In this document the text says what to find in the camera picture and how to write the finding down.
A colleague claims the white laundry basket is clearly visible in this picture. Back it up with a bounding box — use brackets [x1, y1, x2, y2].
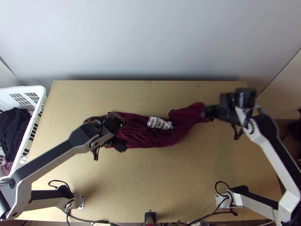
[0, 85, 47, 177]

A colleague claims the heap of clothes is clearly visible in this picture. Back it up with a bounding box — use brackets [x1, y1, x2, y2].
[0, 107, 32, 176]

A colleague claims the black cable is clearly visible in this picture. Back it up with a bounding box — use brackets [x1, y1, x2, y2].
[231, 110, 253, 141]
[92, 131, 105, 162]
[215, 180, 234, 211]
[188, 207, 239, 226]
[48, 180, 71, 192]
[65, 208, 111, 226]

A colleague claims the maroon t-shirt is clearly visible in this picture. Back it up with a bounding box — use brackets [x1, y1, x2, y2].
[104, 102, 216, 151]

